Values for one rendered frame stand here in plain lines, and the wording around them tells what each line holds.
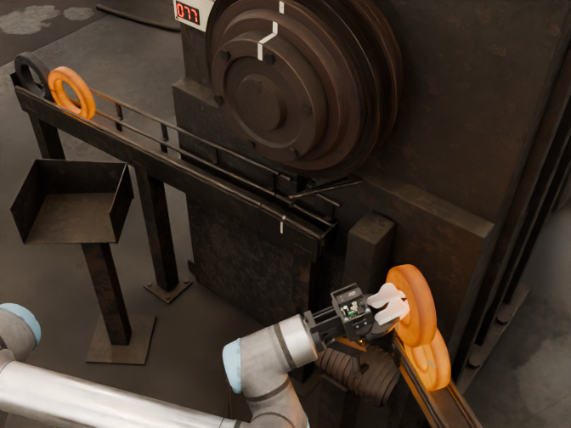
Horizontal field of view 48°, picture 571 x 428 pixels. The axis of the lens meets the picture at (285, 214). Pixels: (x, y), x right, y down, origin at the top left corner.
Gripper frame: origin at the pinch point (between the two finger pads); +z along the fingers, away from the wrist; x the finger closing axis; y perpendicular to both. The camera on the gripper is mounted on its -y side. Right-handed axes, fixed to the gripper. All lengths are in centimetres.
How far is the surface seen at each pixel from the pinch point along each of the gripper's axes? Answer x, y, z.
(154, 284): 94, -76, -69
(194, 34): 91, 15, -19
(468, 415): -15.0, -24.9, 2.9
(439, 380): -7.4, -21.1, 0.6
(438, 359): -5.1, -17.4, 1.9
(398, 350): 4.3, -25.1, -3.7
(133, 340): 71, -73, -79
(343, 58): 35.1, 31.4, 5.9
